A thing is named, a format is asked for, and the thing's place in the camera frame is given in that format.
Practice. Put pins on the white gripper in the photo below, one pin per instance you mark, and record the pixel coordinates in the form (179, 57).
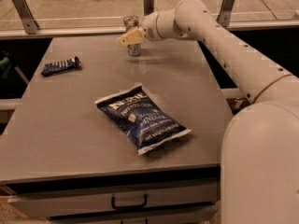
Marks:
(149, 28)

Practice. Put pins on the silver blue redbull can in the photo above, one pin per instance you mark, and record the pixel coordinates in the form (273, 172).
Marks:
(131, 24)

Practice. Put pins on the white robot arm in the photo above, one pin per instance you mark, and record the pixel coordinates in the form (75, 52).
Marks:
(260, 148)

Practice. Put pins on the blue chip bag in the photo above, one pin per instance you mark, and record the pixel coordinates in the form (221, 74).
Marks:
(146, 125)

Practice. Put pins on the dark blue snack bar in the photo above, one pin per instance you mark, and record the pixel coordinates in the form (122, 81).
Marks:
(55, 68)

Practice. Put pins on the lower drawer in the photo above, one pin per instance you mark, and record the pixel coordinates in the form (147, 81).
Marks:
(173, 215)

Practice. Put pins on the middle metal railing bracket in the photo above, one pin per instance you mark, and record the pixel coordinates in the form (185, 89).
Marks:
(148, 6)

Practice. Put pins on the metal railing bracket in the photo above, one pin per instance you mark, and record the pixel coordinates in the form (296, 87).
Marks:
(148, 6)
(28, 21)
(224, 16)

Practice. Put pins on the right metal railing bracket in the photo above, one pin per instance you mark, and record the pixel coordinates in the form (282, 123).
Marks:
(224, 16)

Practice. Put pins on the left metal railing bracket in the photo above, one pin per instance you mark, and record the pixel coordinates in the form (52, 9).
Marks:
(28, 21)

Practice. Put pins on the upper drawer with black handle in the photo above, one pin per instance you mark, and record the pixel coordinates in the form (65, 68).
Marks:
(99, 200)

